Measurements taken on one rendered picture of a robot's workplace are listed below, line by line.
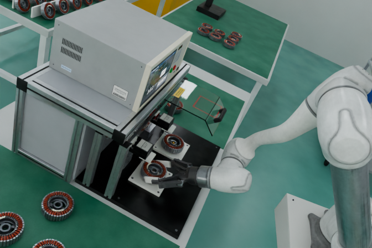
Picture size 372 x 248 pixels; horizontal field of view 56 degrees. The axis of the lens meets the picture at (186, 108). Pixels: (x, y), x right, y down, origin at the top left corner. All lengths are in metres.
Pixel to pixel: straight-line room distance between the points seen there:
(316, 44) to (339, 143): 5.80
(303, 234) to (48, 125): 1.11
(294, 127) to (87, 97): 0.73
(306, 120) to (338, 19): 5.48
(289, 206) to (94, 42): 1.07
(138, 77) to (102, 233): 0.58
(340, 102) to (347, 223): 0.42
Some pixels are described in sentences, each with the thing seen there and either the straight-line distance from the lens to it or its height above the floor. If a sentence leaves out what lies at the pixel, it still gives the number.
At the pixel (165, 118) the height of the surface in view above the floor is 0.92.
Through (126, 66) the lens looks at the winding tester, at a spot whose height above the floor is 1.27.
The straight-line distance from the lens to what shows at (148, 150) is 1.45.
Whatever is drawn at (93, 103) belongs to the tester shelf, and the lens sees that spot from 1.29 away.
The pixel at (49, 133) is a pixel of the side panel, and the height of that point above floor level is 0.93.
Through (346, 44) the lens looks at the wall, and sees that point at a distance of 6.70.
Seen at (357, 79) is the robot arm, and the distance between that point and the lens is 1.08.
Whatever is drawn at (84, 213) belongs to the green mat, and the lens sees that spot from 1.41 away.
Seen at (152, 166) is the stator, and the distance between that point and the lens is 1.55.
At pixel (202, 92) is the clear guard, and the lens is 1.67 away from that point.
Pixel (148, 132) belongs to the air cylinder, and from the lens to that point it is 1.69.
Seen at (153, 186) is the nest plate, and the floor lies 0.78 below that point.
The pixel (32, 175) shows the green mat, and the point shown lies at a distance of 1.51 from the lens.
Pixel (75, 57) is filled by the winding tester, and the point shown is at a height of 1.21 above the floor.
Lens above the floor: 1.89
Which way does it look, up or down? 33 degrees down
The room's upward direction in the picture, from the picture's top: 23 degrees clockwise
